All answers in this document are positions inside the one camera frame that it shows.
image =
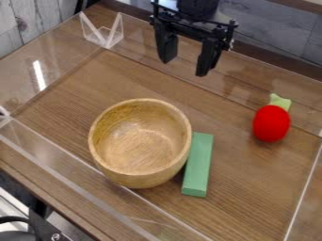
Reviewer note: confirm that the green rectangular block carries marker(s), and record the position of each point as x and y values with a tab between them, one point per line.
196	168

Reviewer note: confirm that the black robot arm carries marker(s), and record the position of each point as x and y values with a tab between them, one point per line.
183	31

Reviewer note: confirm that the clear acrylic corner bracket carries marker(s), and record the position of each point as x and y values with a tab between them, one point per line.
106	37

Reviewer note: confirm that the clear acrylic tray wall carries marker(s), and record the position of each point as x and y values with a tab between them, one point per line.
60	80

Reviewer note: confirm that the wooden bowl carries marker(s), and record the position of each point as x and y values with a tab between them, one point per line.
139	141

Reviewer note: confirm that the red plush fruit green stem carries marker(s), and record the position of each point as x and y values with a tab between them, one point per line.
271	119

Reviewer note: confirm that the black metal stand bracket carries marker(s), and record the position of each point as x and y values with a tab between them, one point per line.
44	230

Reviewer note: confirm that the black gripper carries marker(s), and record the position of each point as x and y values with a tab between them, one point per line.
199	15

